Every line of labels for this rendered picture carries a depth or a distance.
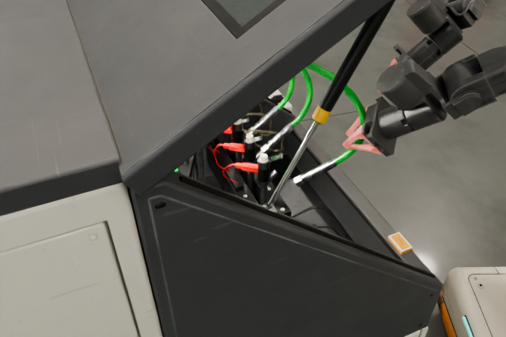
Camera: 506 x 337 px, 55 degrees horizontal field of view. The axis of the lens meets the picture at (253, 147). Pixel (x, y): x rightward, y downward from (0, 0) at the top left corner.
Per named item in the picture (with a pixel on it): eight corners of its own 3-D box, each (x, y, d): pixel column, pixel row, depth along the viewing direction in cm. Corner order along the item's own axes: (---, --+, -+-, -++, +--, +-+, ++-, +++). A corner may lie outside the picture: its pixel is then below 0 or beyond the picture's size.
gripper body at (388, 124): (363, 137, 87) (397, 124, 82) (373, 98, 93) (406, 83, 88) (385, 159, 90) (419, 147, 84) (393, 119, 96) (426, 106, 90)
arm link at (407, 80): (487, 104, 76) (473, 71, 83) (446, 61, 72) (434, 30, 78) (422, 141, 83) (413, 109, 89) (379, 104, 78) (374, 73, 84)
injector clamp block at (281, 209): (289, 251, 124) (291, 210, 115) (254, 264, 121) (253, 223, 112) (239, 171, 149) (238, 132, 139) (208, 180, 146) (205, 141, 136)
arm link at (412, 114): (452, 125, 81) (452, 99, 85) (428, 102, 78) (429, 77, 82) (416, 138, 86) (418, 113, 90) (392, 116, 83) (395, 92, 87)
